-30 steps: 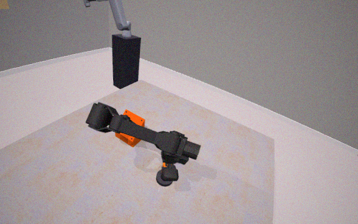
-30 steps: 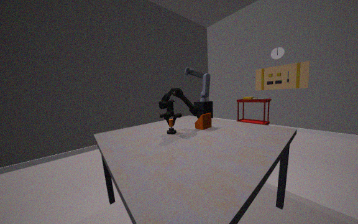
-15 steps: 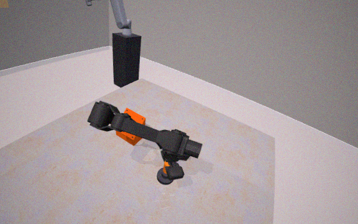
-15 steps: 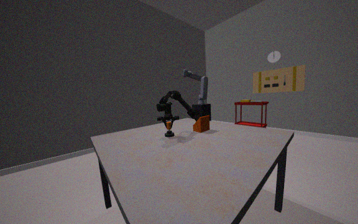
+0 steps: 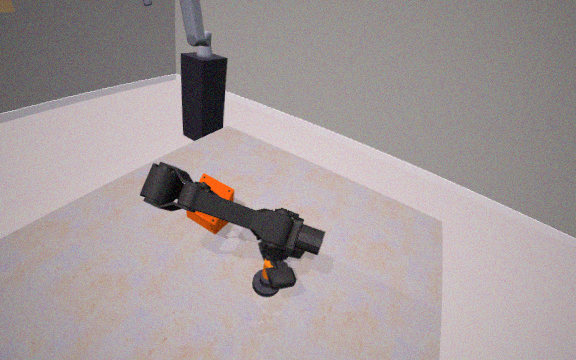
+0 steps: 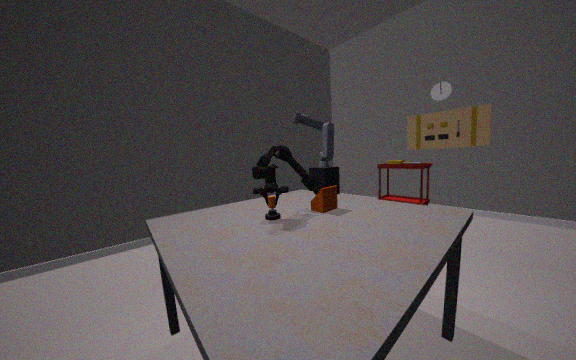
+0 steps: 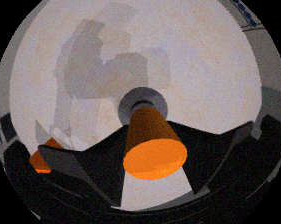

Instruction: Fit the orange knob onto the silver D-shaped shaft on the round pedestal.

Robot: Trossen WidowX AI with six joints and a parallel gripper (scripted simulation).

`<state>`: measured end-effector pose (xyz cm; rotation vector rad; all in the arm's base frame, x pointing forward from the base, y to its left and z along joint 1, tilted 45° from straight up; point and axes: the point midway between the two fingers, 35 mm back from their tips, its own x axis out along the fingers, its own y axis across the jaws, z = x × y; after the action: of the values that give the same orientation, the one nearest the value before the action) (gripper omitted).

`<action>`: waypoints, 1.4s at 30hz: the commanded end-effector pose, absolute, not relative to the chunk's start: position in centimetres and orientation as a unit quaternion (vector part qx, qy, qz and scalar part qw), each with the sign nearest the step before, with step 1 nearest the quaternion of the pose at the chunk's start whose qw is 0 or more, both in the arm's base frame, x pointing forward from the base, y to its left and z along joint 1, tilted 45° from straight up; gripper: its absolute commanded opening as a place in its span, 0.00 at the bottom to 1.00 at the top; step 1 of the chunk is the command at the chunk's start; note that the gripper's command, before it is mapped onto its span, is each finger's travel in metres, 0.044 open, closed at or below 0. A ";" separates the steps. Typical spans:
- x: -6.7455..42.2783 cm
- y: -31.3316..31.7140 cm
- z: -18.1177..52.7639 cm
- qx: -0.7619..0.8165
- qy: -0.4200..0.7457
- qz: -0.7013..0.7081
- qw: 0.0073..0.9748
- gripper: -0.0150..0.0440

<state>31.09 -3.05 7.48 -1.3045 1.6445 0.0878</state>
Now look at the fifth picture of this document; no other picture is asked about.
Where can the orange knob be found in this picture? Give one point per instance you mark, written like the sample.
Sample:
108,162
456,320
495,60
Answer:
266,265

